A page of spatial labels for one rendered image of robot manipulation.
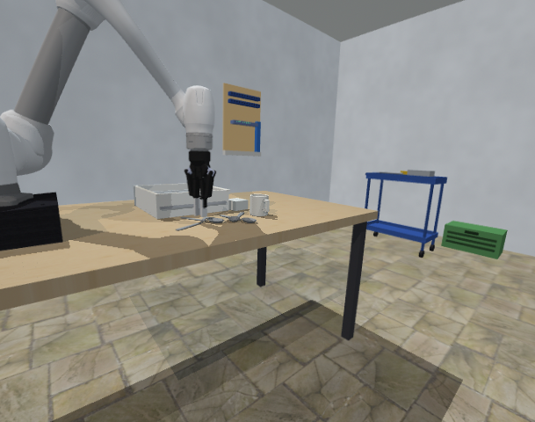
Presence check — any grey mug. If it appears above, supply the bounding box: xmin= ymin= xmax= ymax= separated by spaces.
xmin=249 ymin=194 xmax=270 ymax=216

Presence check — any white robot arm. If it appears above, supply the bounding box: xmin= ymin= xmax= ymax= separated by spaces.
xmin=0 ymin=0 xmax=214 ymax=207

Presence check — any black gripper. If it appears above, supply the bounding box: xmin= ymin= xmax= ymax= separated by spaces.
xmin=184 ymin=151 xmax=216 ymax=217

